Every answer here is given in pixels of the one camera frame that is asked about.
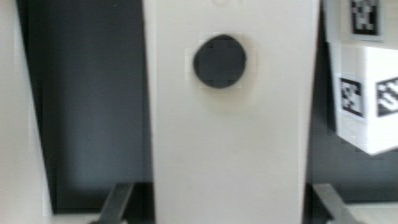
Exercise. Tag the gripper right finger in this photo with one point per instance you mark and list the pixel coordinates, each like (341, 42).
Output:
(326, 209)

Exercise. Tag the white front rail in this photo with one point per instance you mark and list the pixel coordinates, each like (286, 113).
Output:
(372, 213)

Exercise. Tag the white chair leg block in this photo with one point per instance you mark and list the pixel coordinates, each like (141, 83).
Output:
(354, 20)

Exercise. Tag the white chair backrest frame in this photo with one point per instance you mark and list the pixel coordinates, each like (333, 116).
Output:
(230, 54)

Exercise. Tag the white chair leg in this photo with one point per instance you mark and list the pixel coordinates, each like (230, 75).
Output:
(365, 70)

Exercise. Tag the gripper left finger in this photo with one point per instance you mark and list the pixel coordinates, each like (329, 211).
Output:
(128, 207)

